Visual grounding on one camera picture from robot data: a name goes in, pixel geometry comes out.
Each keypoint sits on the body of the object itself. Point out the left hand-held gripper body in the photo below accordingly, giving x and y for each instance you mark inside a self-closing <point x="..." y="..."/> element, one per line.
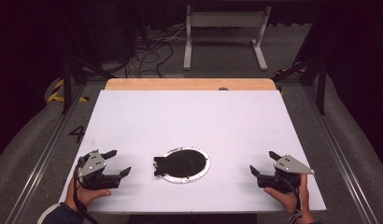
<point x="91" y="165"/>

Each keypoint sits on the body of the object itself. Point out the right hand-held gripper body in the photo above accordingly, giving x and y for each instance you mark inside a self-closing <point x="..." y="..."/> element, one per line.
<point x="290" y="166"/>

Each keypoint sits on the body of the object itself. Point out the black cloth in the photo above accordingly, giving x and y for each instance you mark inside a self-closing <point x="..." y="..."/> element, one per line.
<point x="183" y="163"/>

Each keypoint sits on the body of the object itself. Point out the person's left hand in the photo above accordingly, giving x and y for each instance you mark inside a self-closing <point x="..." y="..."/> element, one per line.
<point x="83" y="196"/>

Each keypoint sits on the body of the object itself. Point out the person's right hand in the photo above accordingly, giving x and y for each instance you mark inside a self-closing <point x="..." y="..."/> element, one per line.
<point x="289" y="200"/>

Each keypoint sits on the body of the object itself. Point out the white board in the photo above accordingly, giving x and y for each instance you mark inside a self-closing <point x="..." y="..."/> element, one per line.
<point x="195" y="121"/>

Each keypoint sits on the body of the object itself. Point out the black metal stand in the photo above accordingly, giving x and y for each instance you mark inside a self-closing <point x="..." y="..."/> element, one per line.
<point x="321" y="90"/>
<point x="67" y="87"/>

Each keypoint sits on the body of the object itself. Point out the yellow black floor tape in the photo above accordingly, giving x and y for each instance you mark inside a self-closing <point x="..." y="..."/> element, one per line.
<point x="57" y="90"/>

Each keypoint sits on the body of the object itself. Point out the wooden table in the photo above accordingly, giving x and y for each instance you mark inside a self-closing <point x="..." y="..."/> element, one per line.
<point x="180" y="84"/>

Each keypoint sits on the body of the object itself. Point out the aluminium rail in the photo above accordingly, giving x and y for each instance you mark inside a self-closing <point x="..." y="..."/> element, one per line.
<point x="339" y="155"/>
<point x="40" y="165"/>

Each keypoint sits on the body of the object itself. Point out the white metal table frame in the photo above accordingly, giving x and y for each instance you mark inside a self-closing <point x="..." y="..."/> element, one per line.
<point x="225" y="19"/>

